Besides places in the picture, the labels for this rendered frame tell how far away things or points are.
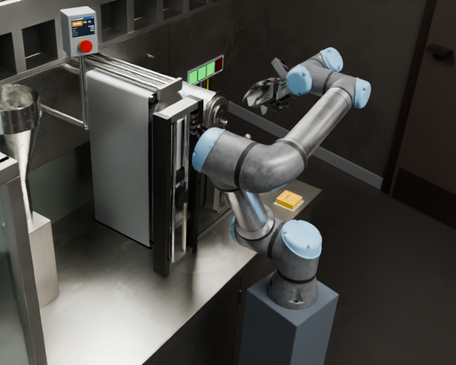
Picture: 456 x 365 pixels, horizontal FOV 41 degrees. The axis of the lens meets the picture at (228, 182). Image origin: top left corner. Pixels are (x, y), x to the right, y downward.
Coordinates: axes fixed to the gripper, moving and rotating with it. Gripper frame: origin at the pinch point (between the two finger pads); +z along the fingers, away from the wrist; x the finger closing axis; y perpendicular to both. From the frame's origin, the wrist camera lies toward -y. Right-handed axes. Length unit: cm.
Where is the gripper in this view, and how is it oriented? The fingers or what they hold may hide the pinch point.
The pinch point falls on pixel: (250, 101)
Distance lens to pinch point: 198.4
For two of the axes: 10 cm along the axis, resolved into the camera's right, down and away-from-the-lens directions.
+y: -0.8, 8.9, -4.6
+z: -6.6, 3.0, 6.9
